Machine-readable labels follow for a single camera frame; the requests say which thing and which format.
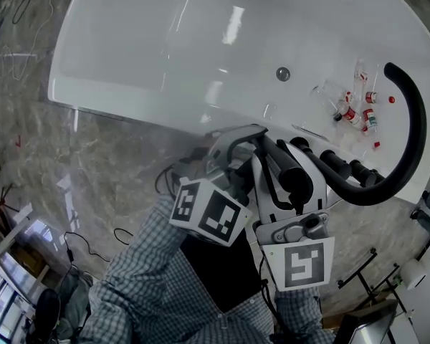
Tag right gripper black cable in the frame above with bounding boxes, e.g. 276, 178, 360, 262
258, 255, 286, 340

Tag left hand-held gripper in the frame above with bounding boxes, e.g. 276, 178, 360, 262
168, 123, 269, 247

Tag black metal stand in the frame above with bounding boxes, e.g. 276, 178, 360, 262
337, 247, 401, 306

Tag slim clear plastic bottle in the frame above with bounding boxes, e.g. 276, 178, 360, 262
352, 58, 371, 86

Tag large clear plastic bottle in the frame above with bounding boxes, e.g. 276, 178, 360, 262
310, 80, 345, 122

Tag chrome overflow slot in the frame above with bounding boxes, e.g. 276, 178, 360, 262
291, 123, 331, 142

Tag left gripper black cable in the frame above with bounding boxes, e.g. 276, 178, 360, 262
153, 161, 187, 197

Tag red label plastic bottle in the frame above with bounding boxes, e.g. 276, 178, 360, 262
338, 100, 363, 127

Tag white shelf frame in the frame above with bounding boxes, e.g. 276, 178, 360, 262
0, 191, 35, 259

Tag person's right forearm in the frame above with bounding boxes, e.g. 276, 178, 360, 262
272, 284, 337, 344

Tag black cable with adapter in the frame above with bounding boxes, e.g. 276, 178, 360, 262
62, 226, 134, 264

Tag white bathtub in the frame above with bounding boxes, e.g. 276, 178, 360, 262
48, 0, 430, 204

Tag black curved faucet spout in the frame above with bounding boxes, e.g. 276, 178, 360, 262
320, 62, 427, 206

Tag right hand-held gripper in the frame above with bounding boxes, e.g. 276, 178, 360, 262
252, 140, 336, 292

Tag black floor cable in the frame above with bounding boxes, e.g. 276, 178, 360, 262
11, 0, 44, 25

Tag white floor cable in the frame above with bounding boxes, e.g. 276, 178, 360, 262
0, 0, 55, 82

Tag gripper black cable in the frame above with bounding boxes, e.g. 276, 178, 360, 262
258, 255, 286, 340
153, 161, 187, 197

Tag white paper roll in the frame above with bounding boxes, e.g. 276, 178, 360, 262
401, 259, 430, 290

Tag person's torso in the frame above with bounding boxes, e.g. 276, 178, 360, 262
178, 227, 284, 344

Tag green label plastic bottle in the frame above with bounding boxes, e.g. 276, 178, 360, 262
360, 108, 379, 134

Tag person's left forearm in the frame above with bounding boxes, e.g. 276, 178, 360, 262
77, 191, 216, 344

